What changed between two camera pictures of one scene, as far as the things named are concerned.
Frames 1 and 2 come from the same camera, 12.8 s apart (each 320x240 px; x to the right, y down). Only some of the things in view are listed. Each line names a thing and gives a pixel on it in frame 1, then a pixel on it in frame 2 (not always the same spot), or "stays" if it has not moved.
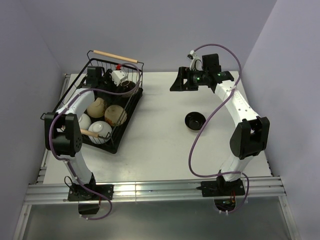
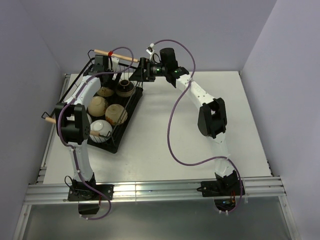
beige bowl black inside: [194, 120] → [105, 92]
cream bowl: [97, 108] stays
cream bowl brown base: [115, 115] stays
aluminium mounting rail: [148, 190] stays
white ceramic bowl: [102, 128] stays
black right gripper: [184, 73] → [139, 74]
